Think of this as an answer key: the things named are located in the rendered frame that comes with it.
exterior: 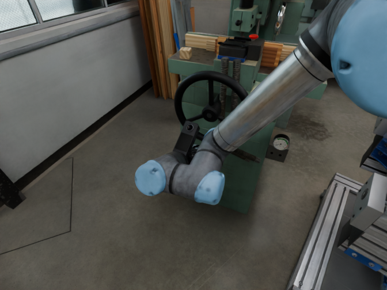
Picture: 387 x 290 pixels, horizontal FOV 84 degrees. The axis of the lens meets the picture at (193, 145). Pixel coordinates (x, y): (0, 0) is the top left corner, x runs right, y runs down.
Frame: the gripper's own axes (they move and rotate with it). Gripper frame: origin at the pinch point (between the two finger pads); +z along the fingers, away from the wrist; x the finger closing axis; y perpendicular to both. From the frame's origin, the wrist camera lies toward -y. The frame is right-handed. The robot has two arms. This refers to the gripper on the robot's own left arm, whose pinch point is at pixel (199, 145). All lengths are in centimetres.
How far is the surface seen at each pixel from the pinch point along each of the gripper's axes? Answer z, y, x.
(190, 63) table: 10.4, -29.2, -13.8
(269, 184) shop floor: 81, 33, 34
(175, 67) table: 11.6, -27.1, -20.4
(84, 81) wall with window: 63, -10, -122
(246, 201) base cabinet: 48, 37, 22
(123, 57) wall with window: 105, -38, -122
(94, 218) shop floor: 21, 68, -62
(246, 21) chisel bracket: 13.1, -47.4, 4.1
